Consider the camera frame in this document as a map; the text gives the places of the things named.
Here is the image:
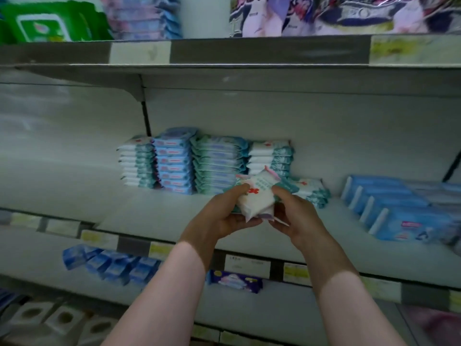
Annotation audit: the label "stack of blue red packets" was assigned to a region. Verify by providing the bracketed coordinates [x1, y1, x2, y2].
[153, 126, 199, 195]

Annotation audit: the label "dark blue packaged goods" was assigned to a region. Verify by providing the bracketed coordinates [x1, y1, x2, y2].
[209, 270, 264, 294]

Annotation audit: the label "beige tissue box holder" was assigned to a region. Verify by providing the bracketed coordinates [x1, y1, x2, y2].
[45, 306, 87, 336]
[78, 315, 118, 346]
[7, 300, 55, 329]

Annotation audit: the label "pink blue packet stack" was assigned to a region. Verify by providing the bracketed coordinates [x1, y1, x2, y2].
[101, 0, 182, 40]

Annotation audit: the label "person's right forearm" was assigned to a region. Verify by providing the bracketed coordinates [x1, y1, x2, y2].
[299, 237, 408, 346]

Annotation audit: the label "stack of blue green packets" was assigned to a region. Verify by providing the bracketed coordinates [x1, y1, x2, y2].
[191, 135, 249, 195]

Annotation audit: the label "metal store shelving unit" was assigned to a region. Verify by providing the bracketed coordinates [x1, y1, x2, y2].
[0, 0, 461, 346]

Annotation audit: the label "person's left forearm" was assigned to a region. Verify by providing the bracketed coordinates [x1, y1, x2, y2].
[101, 237, 217, 346]

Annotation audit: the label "stack of white green packets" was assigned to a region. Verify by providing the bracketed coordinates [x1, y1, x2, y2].
[247, 139, 295, 179]
[117, 135, 158, 189]

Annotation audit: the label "row of blue white boxes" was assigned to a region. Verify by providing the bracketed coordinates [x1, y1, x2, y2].
[340, 175, 461, 246]

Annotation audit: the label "person's right hand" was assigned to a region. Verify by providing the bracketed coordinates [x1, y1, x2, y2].
[268, 187, 332, 249]

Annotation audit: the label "person's left hand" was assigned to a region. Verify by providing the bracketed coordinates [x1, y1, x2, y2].
[180, 185, 264, 249]

